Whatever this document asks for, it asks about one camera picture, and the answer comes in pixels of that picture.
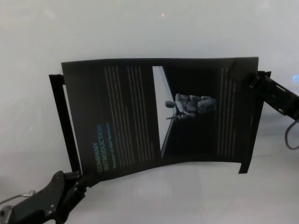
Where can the black tape frame outline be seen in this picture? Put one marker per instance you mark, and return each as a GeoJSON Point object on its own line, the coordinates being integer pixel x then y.
{"type": "Point", "coordinates": [58, 105]}

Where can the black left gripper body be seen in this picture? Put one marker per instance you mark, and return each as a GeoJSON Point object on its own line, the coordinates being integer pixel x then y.
{"type": "Point", "coordinates": [46, 200]}

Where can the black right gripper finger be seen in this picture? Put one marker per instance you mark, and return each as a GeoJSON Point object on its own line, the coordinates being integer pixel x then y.
{"type": "Point", "coordinates": [237, 71]}

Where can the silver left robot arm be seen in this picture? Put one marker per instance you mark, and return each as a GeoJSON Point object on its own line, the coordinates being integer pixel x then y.
{"type": "Point", "coordinates": [5, 213]}

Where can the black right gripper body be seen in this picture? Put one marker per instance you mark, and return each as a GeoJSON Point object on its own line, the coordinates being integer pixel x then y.
{"type": "Point", "coordinates": [273, 93]}

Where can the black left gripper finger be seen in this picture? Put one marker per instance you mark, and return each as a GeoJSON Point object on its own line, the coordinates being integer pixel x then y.
{"type": "Point", "coordinates": [89, 182]}
{"type": "Point", "coordinates": [72, 175]}

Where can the black company introduction poster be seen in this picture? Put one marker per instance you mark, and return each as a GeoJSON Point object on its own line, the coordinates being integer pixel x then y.
{"type": "Point", "coordinates": [191, 130]}

